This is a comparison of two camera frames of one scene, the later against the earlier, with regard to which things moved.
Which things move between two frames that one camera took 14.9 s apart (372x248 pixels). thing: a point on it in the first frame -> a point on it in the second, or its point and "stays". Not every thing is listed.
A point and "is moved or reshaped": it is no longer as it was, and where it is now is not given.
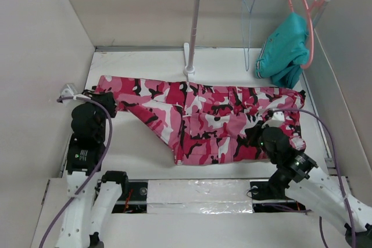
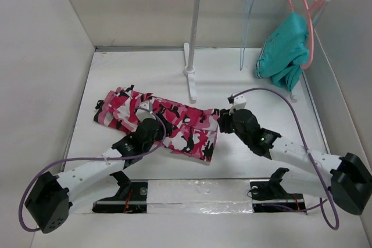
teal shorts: [285, 51] stays
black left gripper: [106, 99] -> [161, 129]
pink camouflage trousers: [204, 124] is moved or reshaped
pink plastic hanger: [309, 9] stays
